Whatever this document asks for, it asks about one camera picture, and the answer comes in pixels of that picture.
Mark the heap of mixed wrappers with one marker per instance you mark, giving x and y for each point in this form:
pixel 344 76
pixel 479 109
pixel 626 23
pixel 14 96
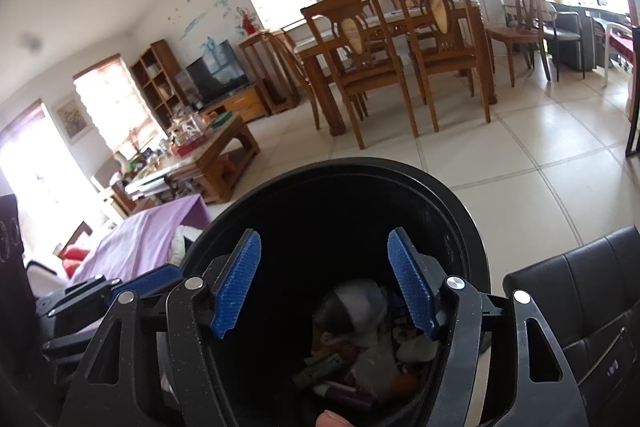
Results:
pixel 370 367

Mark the black leather chair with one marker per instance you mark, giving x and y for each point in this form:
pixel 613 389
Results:
pixel 575 297

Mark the wooden dining chair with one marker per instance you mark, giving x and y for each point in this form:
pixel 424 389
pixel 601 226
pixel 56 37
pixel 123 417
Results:
pixel 445 62
pixel 520 32
pixel 365 77

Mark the black trash bin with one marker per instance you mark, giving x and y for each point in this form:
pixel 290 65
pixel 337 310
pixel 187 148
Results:
pixel 320 217

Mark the white tissue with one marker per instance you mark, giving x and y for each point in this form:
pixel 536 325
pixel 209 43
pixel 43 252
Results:
pixel 360 304

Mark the red cushion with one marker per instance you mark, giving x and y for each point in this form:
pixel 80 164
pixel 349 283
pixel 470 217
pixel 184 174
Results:
pixel 75 252

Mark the tall wooden pedestal stand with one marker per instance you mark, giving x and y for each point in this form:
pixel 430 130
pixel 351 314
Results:
pixel 267 72

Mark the wooden dining table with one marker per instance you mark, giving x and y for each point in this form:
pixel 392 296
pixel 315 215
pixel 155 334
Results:
pixel 320 62

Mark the wooden coffee table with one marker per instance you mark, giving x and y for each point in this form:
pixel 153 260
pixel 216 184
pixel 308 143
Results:
pixel 225 152

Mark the red figurine decoration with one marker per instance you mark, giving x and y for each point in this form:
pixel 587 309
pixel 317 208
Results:
pixel 247 21

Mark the person's right hand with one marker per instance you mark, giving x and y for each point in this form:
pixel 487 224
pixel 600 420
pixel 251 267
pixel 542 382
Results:
pixel 332 419

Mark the purple cloth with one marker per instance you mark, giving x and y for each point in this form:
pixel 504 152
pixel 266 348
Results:
pixel 140 237

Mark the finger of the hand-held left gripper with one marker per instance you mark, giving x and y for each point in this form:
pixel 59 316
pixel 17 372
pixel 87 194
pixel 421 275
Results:
pixel 150 281

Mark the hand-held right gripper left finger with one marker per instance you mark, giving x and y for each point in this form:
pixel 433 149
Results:
pixel 235 287

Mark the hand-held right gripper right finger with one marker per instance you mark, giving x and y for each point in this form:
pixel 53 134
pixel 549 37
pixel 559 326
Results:
pixel 410 282

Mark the clutter of household items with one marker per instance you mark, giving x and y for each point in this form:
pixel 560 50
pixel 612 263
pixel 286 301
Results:
pixel 180 137

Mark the wooden bookshelf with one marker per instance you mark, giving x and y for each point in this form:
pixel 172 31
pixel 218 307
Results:
pixel 160 82

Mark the green chewing gum pack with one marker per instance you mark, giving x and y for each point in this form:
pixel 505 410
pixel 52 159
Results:
pixel 320 369

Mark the wooden television cabinet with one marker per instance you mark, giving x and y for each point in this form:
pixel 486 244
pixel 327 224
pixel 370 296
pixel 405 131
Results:
pixel 240 104

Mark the white plastic chair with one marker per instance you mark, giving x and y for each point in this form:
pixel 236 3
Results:
pixel 620 42

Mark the flat screen television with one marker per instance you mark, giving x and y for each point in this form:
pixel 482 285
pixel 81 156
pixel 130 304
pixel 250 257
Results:
pixel 217 74

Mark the framed sunflower picture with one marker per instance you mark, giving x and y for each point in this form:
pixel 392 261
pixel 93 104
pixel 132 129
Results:
pixel 71 119

